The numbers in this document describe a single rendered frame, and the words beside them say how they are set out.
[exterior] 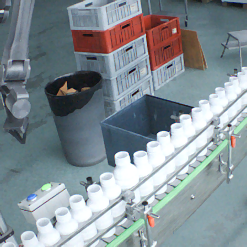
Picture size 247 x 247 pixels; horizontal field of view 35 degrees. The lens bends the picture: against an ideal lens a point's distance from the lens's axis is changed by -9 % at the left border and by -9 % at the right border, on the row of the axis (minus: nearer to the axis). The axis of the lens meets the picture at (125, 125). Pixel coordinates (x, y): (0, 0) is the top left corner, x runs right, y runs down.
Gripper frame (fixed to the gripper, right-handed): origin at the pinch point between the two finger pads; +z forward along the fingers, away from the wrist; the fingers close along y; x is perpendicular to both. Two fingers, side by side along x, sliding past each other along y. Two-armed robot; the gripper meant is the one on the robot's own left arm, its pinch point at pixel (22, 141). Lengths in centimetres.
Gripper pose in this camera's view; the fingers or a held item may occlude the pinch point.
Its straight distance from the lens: 124.9
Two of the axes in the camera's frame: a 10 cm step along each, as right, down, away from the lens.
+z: 0.8, 7.9, 6.0
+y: 0.3, -6.1, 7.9
